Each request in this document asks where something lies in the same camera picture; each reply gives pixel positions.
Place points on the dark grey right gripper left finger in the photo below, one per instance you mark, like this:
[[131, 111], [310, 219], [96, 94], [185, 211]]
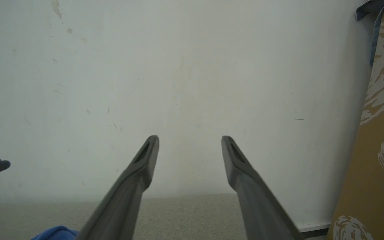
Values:
[[128, 196]]

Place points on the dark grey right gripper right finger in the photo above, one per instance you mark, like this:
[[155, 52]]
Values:
[[255, 203]]

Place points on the blue garment white red trim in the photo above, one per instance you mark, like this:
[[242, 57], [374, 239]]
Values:
[[57, 233]]

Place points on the grey fabric sofa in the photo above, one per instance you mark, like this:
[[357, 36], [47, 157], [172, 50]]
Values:
[[185, 216]]

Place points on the brown white patterned ironing board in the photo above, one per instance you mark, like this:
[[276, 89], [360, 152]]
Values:
[[372, 186]]

